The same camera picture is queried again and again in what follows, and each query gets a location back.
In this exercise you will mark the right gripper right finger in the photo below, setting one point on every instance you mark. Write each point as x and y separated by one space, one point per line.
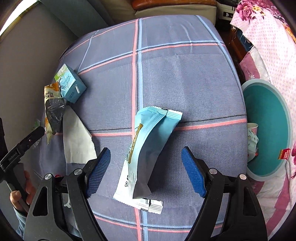
243 218

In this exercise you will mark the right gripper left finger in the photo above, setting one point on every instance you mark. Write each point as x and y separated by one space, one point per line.
46 219

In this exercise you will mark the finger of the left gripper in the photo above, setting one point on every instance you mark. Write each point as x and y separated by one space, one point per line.
15 154

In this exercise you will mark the yellow snack bag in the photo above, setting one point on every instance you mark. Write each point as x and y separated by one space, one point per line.
54 109

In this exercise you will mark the teal milk carton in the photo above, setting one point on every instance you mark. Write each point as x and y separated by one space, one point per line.
72 87

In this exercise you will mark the pink paper cup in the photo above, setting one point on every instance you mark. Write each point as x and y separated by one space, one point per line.
253 127

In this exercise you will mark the green clear plastic wrapper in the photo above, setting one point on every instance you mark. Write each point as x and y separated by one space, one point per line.
37 133

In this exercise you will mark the light blue snack wrapper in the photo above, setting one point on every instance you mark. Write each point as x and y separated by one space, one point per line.
252 145

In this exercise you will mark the blue sleeve forearm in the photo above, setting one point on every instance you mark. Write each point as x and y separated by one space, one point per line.
21 222

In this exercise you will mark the teal trash bin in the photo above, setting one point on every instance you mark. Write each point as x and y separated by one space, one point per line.
266 107

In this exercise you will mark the grey blue curtain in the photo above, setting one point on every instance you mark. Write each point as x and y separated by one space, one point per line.
80 16

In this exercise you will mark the blue plaid table cloth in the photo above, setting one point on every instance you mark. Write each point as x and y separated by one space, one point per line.
154 86

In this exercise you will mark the beige sofa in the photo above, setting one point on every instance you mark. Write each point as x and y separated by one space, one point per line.
121 11

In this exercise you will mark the orange leather seat cushion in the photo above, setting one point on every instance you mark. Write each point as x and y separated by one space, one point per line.
145 4

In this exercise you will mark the pink floral quilt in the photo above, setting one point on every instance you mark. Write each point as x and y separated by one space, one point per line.
271 57

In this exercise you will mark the black electronics stack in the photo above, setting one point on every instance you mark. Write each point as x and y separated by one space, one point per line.
226 9

